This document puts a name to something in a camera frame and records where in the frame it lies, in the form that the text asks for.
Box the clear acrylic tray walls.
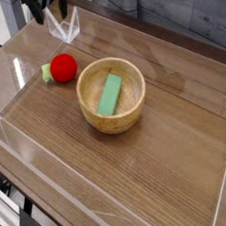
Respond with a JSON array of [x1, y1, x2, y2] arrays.
[[0, 7, 226, 226]]

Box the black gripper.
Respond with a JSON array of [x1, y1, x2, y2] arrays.
[[21, 0, 68, 25]]

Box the green rectangular block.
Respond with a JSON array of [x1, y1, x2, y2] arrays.
[[96, 74, 123, 115]]

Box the grey post upper left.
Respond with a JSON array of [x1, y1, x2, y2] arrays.
[[0, 0, 26, 37]]

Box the red plush strawberry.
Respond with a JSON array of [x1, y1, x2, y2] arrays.
[[41, 53, 78, 83]]

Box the wooden bowl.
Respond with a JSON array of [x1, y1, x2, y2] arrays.
[[77, 57, 146, 134]]

